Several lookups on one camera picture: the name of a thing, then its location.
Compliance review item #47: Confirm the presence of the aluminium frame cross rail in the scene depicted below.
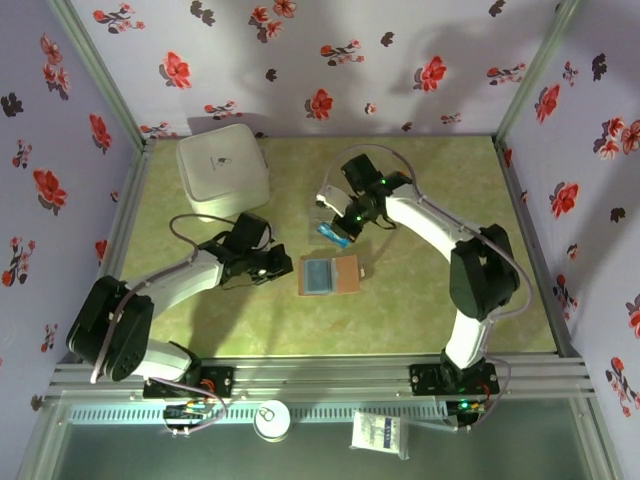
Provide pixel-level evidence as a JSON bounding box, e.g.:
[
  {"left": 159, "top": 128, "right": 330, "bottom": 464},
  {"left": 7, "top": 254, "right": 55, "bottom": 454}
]
[{"left": 47, "top": 352, "right": 599, "bottom": 401}]

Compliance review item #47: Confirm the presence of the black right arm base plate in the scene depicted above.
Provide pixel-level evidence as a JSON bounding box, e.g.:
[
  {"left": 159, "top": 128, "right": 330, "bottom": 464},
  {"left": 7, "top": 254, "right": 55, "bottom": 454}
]
[{"left": 408, "top": 363, "right": 500, "bottom": 397}]

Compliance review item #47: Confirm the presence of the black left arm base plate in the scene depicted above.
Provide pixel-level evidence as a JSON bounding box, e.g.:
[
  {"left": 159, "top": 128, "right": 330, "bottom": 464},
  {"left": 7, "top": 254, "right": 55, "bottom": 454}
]
[{"left": 142, "top": 364, "right": 236, "bottom": 400}]

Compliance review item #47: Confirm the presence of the perforated metal strip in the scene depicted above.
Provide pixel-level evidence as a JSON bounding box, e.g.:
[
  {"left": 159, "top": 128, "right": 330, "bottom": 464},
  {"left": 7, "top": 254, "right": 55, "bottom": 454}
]
[{"left": 69, "top": 404, "right": 446, "bottom": 425}]

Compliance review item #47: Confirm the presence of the aluminium frame post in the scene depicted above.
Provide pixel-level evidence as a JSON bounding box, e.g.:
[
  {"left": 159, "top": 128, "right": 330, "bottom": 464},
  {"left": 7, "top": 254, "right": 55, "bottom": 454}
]
[
  {"left": 492, "top": 0, "right": 584, "bottom": 149},
  {"left": 45, "top": 0, "right": 157, "bottom": 154}
]

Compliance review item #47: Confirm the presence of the brown leather card holder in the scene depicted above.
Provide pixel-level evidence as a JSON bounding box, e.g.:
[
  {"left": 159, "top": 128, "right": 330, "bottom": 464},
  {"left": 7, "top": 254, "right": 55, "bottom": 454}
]
[{"left": 297, "top": 254, "right": 367, "bottom": 298}]

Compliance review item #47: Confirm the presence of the aluminium side rail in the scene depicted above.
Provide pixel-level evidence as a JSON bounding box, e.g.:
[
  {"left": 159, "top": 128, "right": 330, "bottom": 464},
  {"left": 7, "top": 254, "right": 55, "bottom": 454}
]
[
  {"left": 493, "top": 138, "right": 587, "bottom": 360},
  {"left": 82, "top": 142, "right": 156, "bottom": 361}
]

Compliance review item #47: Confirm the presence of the grey right arm cable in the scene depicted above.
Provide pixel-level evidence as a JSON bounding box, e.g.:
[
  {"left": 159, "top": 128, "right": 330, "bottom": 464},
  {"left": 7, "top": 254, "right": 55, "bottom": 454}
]
[{"left": 322, "top": 144, "right": 534, "bottom": 326}]

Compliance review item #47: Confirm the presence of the grey base cable loop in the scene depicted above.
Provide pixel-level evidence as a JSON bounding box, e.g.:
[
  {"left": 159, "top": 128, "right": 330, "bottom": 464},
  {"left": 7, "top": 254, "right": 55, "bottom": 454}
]
[
  {"left": 163, "top": 387, "right": 230, "bottom": 437},
  {"left": 439, "top": 355, "right": 512, "bottom": 434}
]

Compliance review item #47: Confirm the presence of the white square lidded box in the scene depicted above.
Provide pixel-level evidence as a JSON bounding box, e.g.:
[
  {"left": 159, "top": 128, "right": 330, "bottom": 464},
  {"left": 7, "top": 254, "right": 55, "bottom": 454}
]
[{"left": 175, "top": 123, "right": 273, "bottom": 218}]

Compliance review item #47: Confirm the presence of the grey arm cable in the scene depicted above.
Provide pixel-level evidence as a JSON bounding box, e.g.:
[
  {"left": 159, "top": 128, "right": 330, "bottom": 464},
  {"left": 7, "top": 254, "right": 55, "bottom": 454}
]
[
  {"left": 322, "top": 144, "right": 534, "bottom": 326},
  {"left": 89, "top": 213, "right": 241, "bottom": 386}
]

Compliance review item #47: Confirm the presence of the aluminium frame leg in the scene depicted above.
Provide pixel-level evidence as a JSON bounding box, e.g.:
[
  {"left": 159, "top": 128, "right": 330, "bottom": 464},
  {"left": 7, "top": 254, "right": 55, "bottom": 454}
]
[
  {"left": 569, "top": 394, "right": 629, "bottom": 480},
  {"left": 14, "top": 397, "right": 76, "bottom": 480}
]

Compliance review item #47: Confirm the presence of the grey left arm cable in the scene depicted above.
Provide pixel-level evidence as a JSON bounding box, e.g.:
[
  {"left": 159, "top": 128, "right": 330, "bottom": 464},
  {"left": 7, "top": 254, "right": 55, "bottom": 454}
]
[{"left": 89, "top": 213, "right": 241, "bottom": 386}]

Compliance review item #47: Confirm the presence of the white plastic packet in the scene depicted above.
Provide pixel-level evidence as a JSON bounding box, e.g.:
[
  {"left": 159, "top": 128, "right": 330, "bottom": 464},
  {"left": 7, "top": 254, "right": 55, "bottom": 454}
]
[{"left": 349, "top": 410, "right": 412, "bottom": 461}]

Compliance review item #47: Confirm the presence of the blue plastic card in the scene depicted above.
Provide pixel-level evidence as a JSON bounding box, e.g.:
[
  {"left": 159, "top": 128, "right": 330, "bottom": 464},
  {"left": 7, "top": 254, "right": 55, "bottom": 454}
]
[{"left": 317, "top": 223, "right": 352, "bottom": 250}]

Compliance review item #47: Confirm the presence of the silver tin can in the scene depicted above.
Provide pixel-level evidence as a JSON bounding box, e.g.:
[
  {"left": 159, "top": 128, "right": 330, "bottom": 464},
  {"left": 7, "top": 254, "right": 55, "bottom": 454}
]
[{"left": 252, "top": 399, "right": 293, "bottom": 444}]

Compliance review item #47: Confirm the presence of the small controller circuit board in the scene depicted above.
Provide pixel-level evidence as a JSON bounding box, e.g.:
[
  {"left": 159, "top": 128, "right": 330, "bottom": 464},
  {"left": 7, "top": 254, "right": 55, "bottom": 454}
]
[
  {"left": 442, "top": 397, "right": 490, "bottom": 432},
  {"left": 163, "top": 399, "right": 212, "bottom": 427}
]

